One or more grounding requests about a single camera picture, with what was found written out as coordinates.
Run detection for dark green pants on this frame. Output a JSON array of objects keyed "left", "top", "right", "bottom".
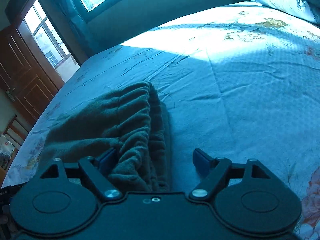
[{"left": 37, "top": 82, "right": 171, "bottom": 192}]

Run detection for wooden chair by door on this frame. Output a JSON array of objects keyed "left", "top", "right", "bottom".
[{"left": 2, "top": 114, "right": 29, "bottom": 149}]

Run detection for wooden side table with clutter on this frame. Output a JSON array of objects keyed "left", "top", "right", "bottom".
[{"left": 0, "top": 147, "right": 18, "bottom": 186}]

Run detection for white plastic bag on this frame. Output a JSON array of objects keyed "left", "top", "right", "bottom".
[{"left": 0, "top": 134, "right": 15, "bottom": 159}]

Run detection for floral light blue bed sheet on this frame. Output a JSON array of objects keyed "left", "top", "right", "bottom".
[{"left": 4, "top": 2, "right": 319, "bottom": 239}]

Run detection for brown wooden door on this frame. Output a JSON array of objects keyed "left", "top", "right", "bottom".
[{"left": 1, "top": 26, "right": 58, "bottom": 125}]

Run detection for far room window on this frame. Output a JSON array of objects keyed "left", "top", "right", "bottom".
[{"left": 24, "top": 0, "right": 70, "bottom": 69}]

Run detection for teal curtain left of window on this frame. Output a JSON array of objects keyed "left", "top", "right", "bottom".
[{"left": 39, "top": 0, "right": 100, "bottom": 57}]

